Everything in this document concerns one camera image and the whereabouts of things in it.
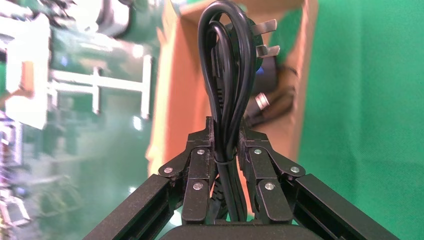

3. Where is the white wheeled robot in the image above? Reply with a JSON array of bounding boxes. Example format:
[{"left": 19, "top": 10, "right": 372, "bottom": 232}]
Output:
[{"left": 64, "top": 0, "right": 133, "bottom": 37}]

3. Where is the white desk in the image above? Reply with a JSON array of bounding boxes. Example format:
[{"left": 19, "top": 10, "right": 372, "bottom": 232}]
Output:
[{"left": 4, "top": 43, "right": 154, "bottom": 131}]

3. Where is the green table cloth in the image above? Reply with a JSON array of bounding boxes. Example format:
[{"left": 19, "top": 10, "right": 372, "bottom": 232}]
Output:
[{"left": 296, "top": 0, "right": 424, "bottom": 240}]

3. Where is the black power cable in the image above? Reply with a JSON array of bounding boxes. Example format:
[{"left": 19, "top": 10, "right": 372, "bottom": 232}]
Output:
[{"left": 197, "top": 0, "right": 281, "bottom": 223}]

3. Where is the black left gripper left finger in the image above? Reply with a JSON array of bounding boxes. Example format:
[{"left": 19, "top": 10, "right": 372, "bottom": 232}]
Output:
[{"left": 82, "top": 115, "right": 220, "bottom": 240}]

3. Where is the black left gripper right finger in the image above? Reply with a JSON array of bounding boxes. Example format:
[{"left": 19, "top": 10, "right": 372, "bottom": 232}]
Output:
[{"left": 236, "top": 115, "right": 400, "bottom": 240}]

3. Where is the open brown cardboard box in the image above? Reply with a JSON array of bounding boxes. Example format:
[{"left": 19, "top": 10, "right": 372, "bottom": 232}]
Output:
[{"left": 145, "top": 0, "right": 320, "bottom": 216}]

